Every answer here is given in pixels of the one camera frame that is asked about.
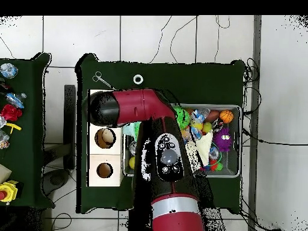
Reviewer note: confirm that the yellow emergency stop button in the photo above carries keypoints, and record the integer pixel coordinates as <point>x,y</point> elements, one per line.
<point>7,191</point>

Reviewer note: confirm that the yellow plastic toy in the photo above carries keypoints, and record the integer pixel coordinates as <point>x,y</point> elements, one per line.
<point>13,127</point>

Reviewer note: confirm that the purple spiky monster toy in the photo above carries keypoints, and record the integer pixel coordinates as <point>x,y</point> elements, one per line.
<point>223,139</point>

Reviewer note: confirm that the red cloth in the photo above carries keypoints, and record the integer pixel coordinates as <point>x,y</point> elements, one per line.
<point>10,112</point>

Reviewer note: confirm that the orange toy basketball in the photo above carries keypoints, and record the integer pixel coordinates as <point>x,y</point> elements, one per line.
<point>226,116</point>

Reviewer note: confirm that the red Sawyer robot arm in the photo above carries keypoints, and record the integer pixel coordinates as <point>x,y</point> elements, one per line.
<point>144,105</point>

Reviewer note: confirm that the metal scissors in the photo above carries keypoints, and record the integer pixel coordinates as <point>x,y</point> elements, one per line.
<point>102,80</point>

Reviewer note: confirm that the wooden box with three holes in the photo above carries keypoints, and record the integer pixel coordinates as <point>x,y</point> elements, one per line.
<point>93,156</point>

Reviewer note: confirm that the crushed bottle with blue label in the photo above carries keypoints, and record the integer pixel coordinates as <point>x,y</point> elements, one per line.
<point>199,114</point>
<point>15,99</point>

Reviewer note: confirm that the cream knitted cloth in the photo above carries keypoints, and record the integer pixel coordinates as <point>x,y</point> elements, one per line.
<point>204,149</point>

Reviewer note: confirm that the beige foam block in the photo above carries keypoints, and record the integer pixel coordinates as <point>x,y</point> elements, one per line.
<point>3,172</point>

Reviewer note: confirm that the clear plastic packet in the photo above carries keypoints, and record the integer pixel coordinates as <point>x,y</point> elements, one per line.
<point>3,139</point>

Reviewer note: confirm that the crushed clear plastic bottle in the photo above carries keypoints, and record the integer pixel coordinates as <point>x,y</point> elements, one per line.
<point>8,70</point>

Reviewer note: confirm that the green spiky ball with eyes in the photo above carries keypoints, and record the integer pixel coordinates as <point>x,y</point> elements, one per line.
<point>182,118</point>

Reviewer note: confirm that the mint green knitted cloth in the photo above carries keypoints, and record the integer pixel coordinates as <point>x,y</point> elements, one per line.
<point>128,128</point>

